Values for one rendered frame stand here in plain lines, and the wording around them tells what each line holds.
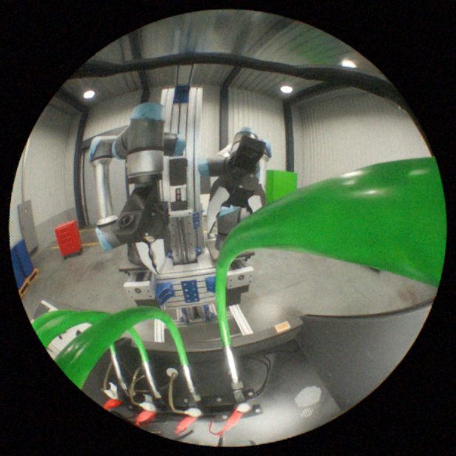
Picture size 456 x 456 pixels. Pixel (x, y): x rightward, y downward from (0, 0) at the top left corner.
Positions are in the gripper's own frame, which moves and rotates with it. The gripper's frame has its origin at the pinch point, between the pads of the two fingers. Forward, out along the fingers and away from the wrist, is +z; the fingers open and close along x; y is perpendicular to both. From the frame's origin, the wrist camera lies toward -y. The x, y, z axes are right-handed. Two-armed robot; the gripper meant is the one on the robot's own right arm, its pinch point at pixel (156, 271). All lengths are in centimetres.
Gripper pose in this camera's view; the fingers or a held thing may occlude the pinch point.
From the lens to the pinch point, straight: 34.4
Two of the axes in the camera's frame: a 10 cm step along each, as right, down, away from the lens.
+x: -9.8, 0.7, -2.0
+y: -2.1, -3.3, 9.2
